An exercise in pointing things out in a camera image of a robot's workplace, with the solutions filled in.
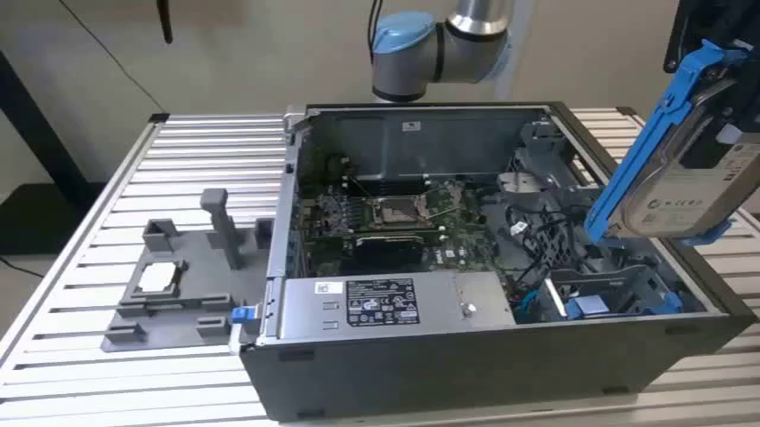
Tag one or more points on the blue case latch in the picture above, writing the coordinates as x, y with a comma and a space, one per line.
240, 316

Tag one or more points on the grey metal drive bracket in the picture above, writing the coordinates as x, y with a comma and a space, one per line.
528, 182

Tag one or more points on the green motherboard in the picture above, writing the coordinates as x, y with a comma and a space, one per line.
464, 240

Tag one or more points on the grey parts rack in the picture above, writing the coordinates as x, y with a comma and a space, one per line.
203, 276

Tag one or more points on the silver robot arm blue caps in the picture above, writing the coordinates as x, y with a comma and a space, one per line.
410, 66

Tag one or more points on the grey disk bay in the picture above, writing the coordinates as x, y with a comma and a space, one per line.
630, 276

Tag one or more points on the CPU socket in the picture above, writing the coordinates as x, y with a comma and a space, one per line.
395, 211

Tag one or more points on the silver CPU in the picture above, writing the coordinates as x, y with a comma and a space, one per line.
160, 278

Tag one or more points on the black heatsink block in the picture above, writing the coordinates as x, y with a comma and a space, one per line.
390, 251

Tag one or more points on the silver power supply unit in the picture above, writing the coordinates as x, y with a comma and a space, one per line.
309, 311

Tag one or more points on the hard disk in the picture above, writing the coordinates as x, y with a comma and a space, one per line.
671, 195

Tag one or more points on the locking lever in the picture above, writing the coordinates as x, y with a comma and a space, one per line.
364, 187

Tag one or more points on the dark grey PC case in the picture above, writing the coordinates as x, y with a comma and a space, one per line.
446, 378

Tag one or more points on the black stand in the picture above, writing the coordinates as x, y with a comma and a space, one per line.
36, 213

